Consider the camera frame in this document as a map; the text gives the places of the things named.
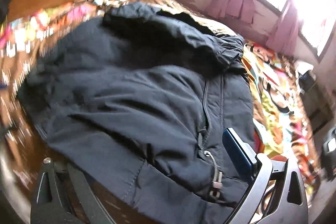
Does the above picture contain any right pink curtain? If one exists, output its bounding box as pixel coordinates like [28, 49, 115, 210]
[265, 0, 299, 56]

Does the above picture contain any brown colourful cartoon quilt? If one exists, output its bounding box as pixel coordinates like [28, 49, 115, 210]
[0, 0, 324, 204]

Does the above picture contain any cluttered side desk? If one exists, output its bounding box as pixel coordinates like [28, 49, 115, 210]
[294, 61, 335, 134]

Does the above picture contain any dark navy padded jacket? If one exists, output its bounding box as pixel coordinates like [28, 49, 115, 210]
[18, 2, 254, 223]

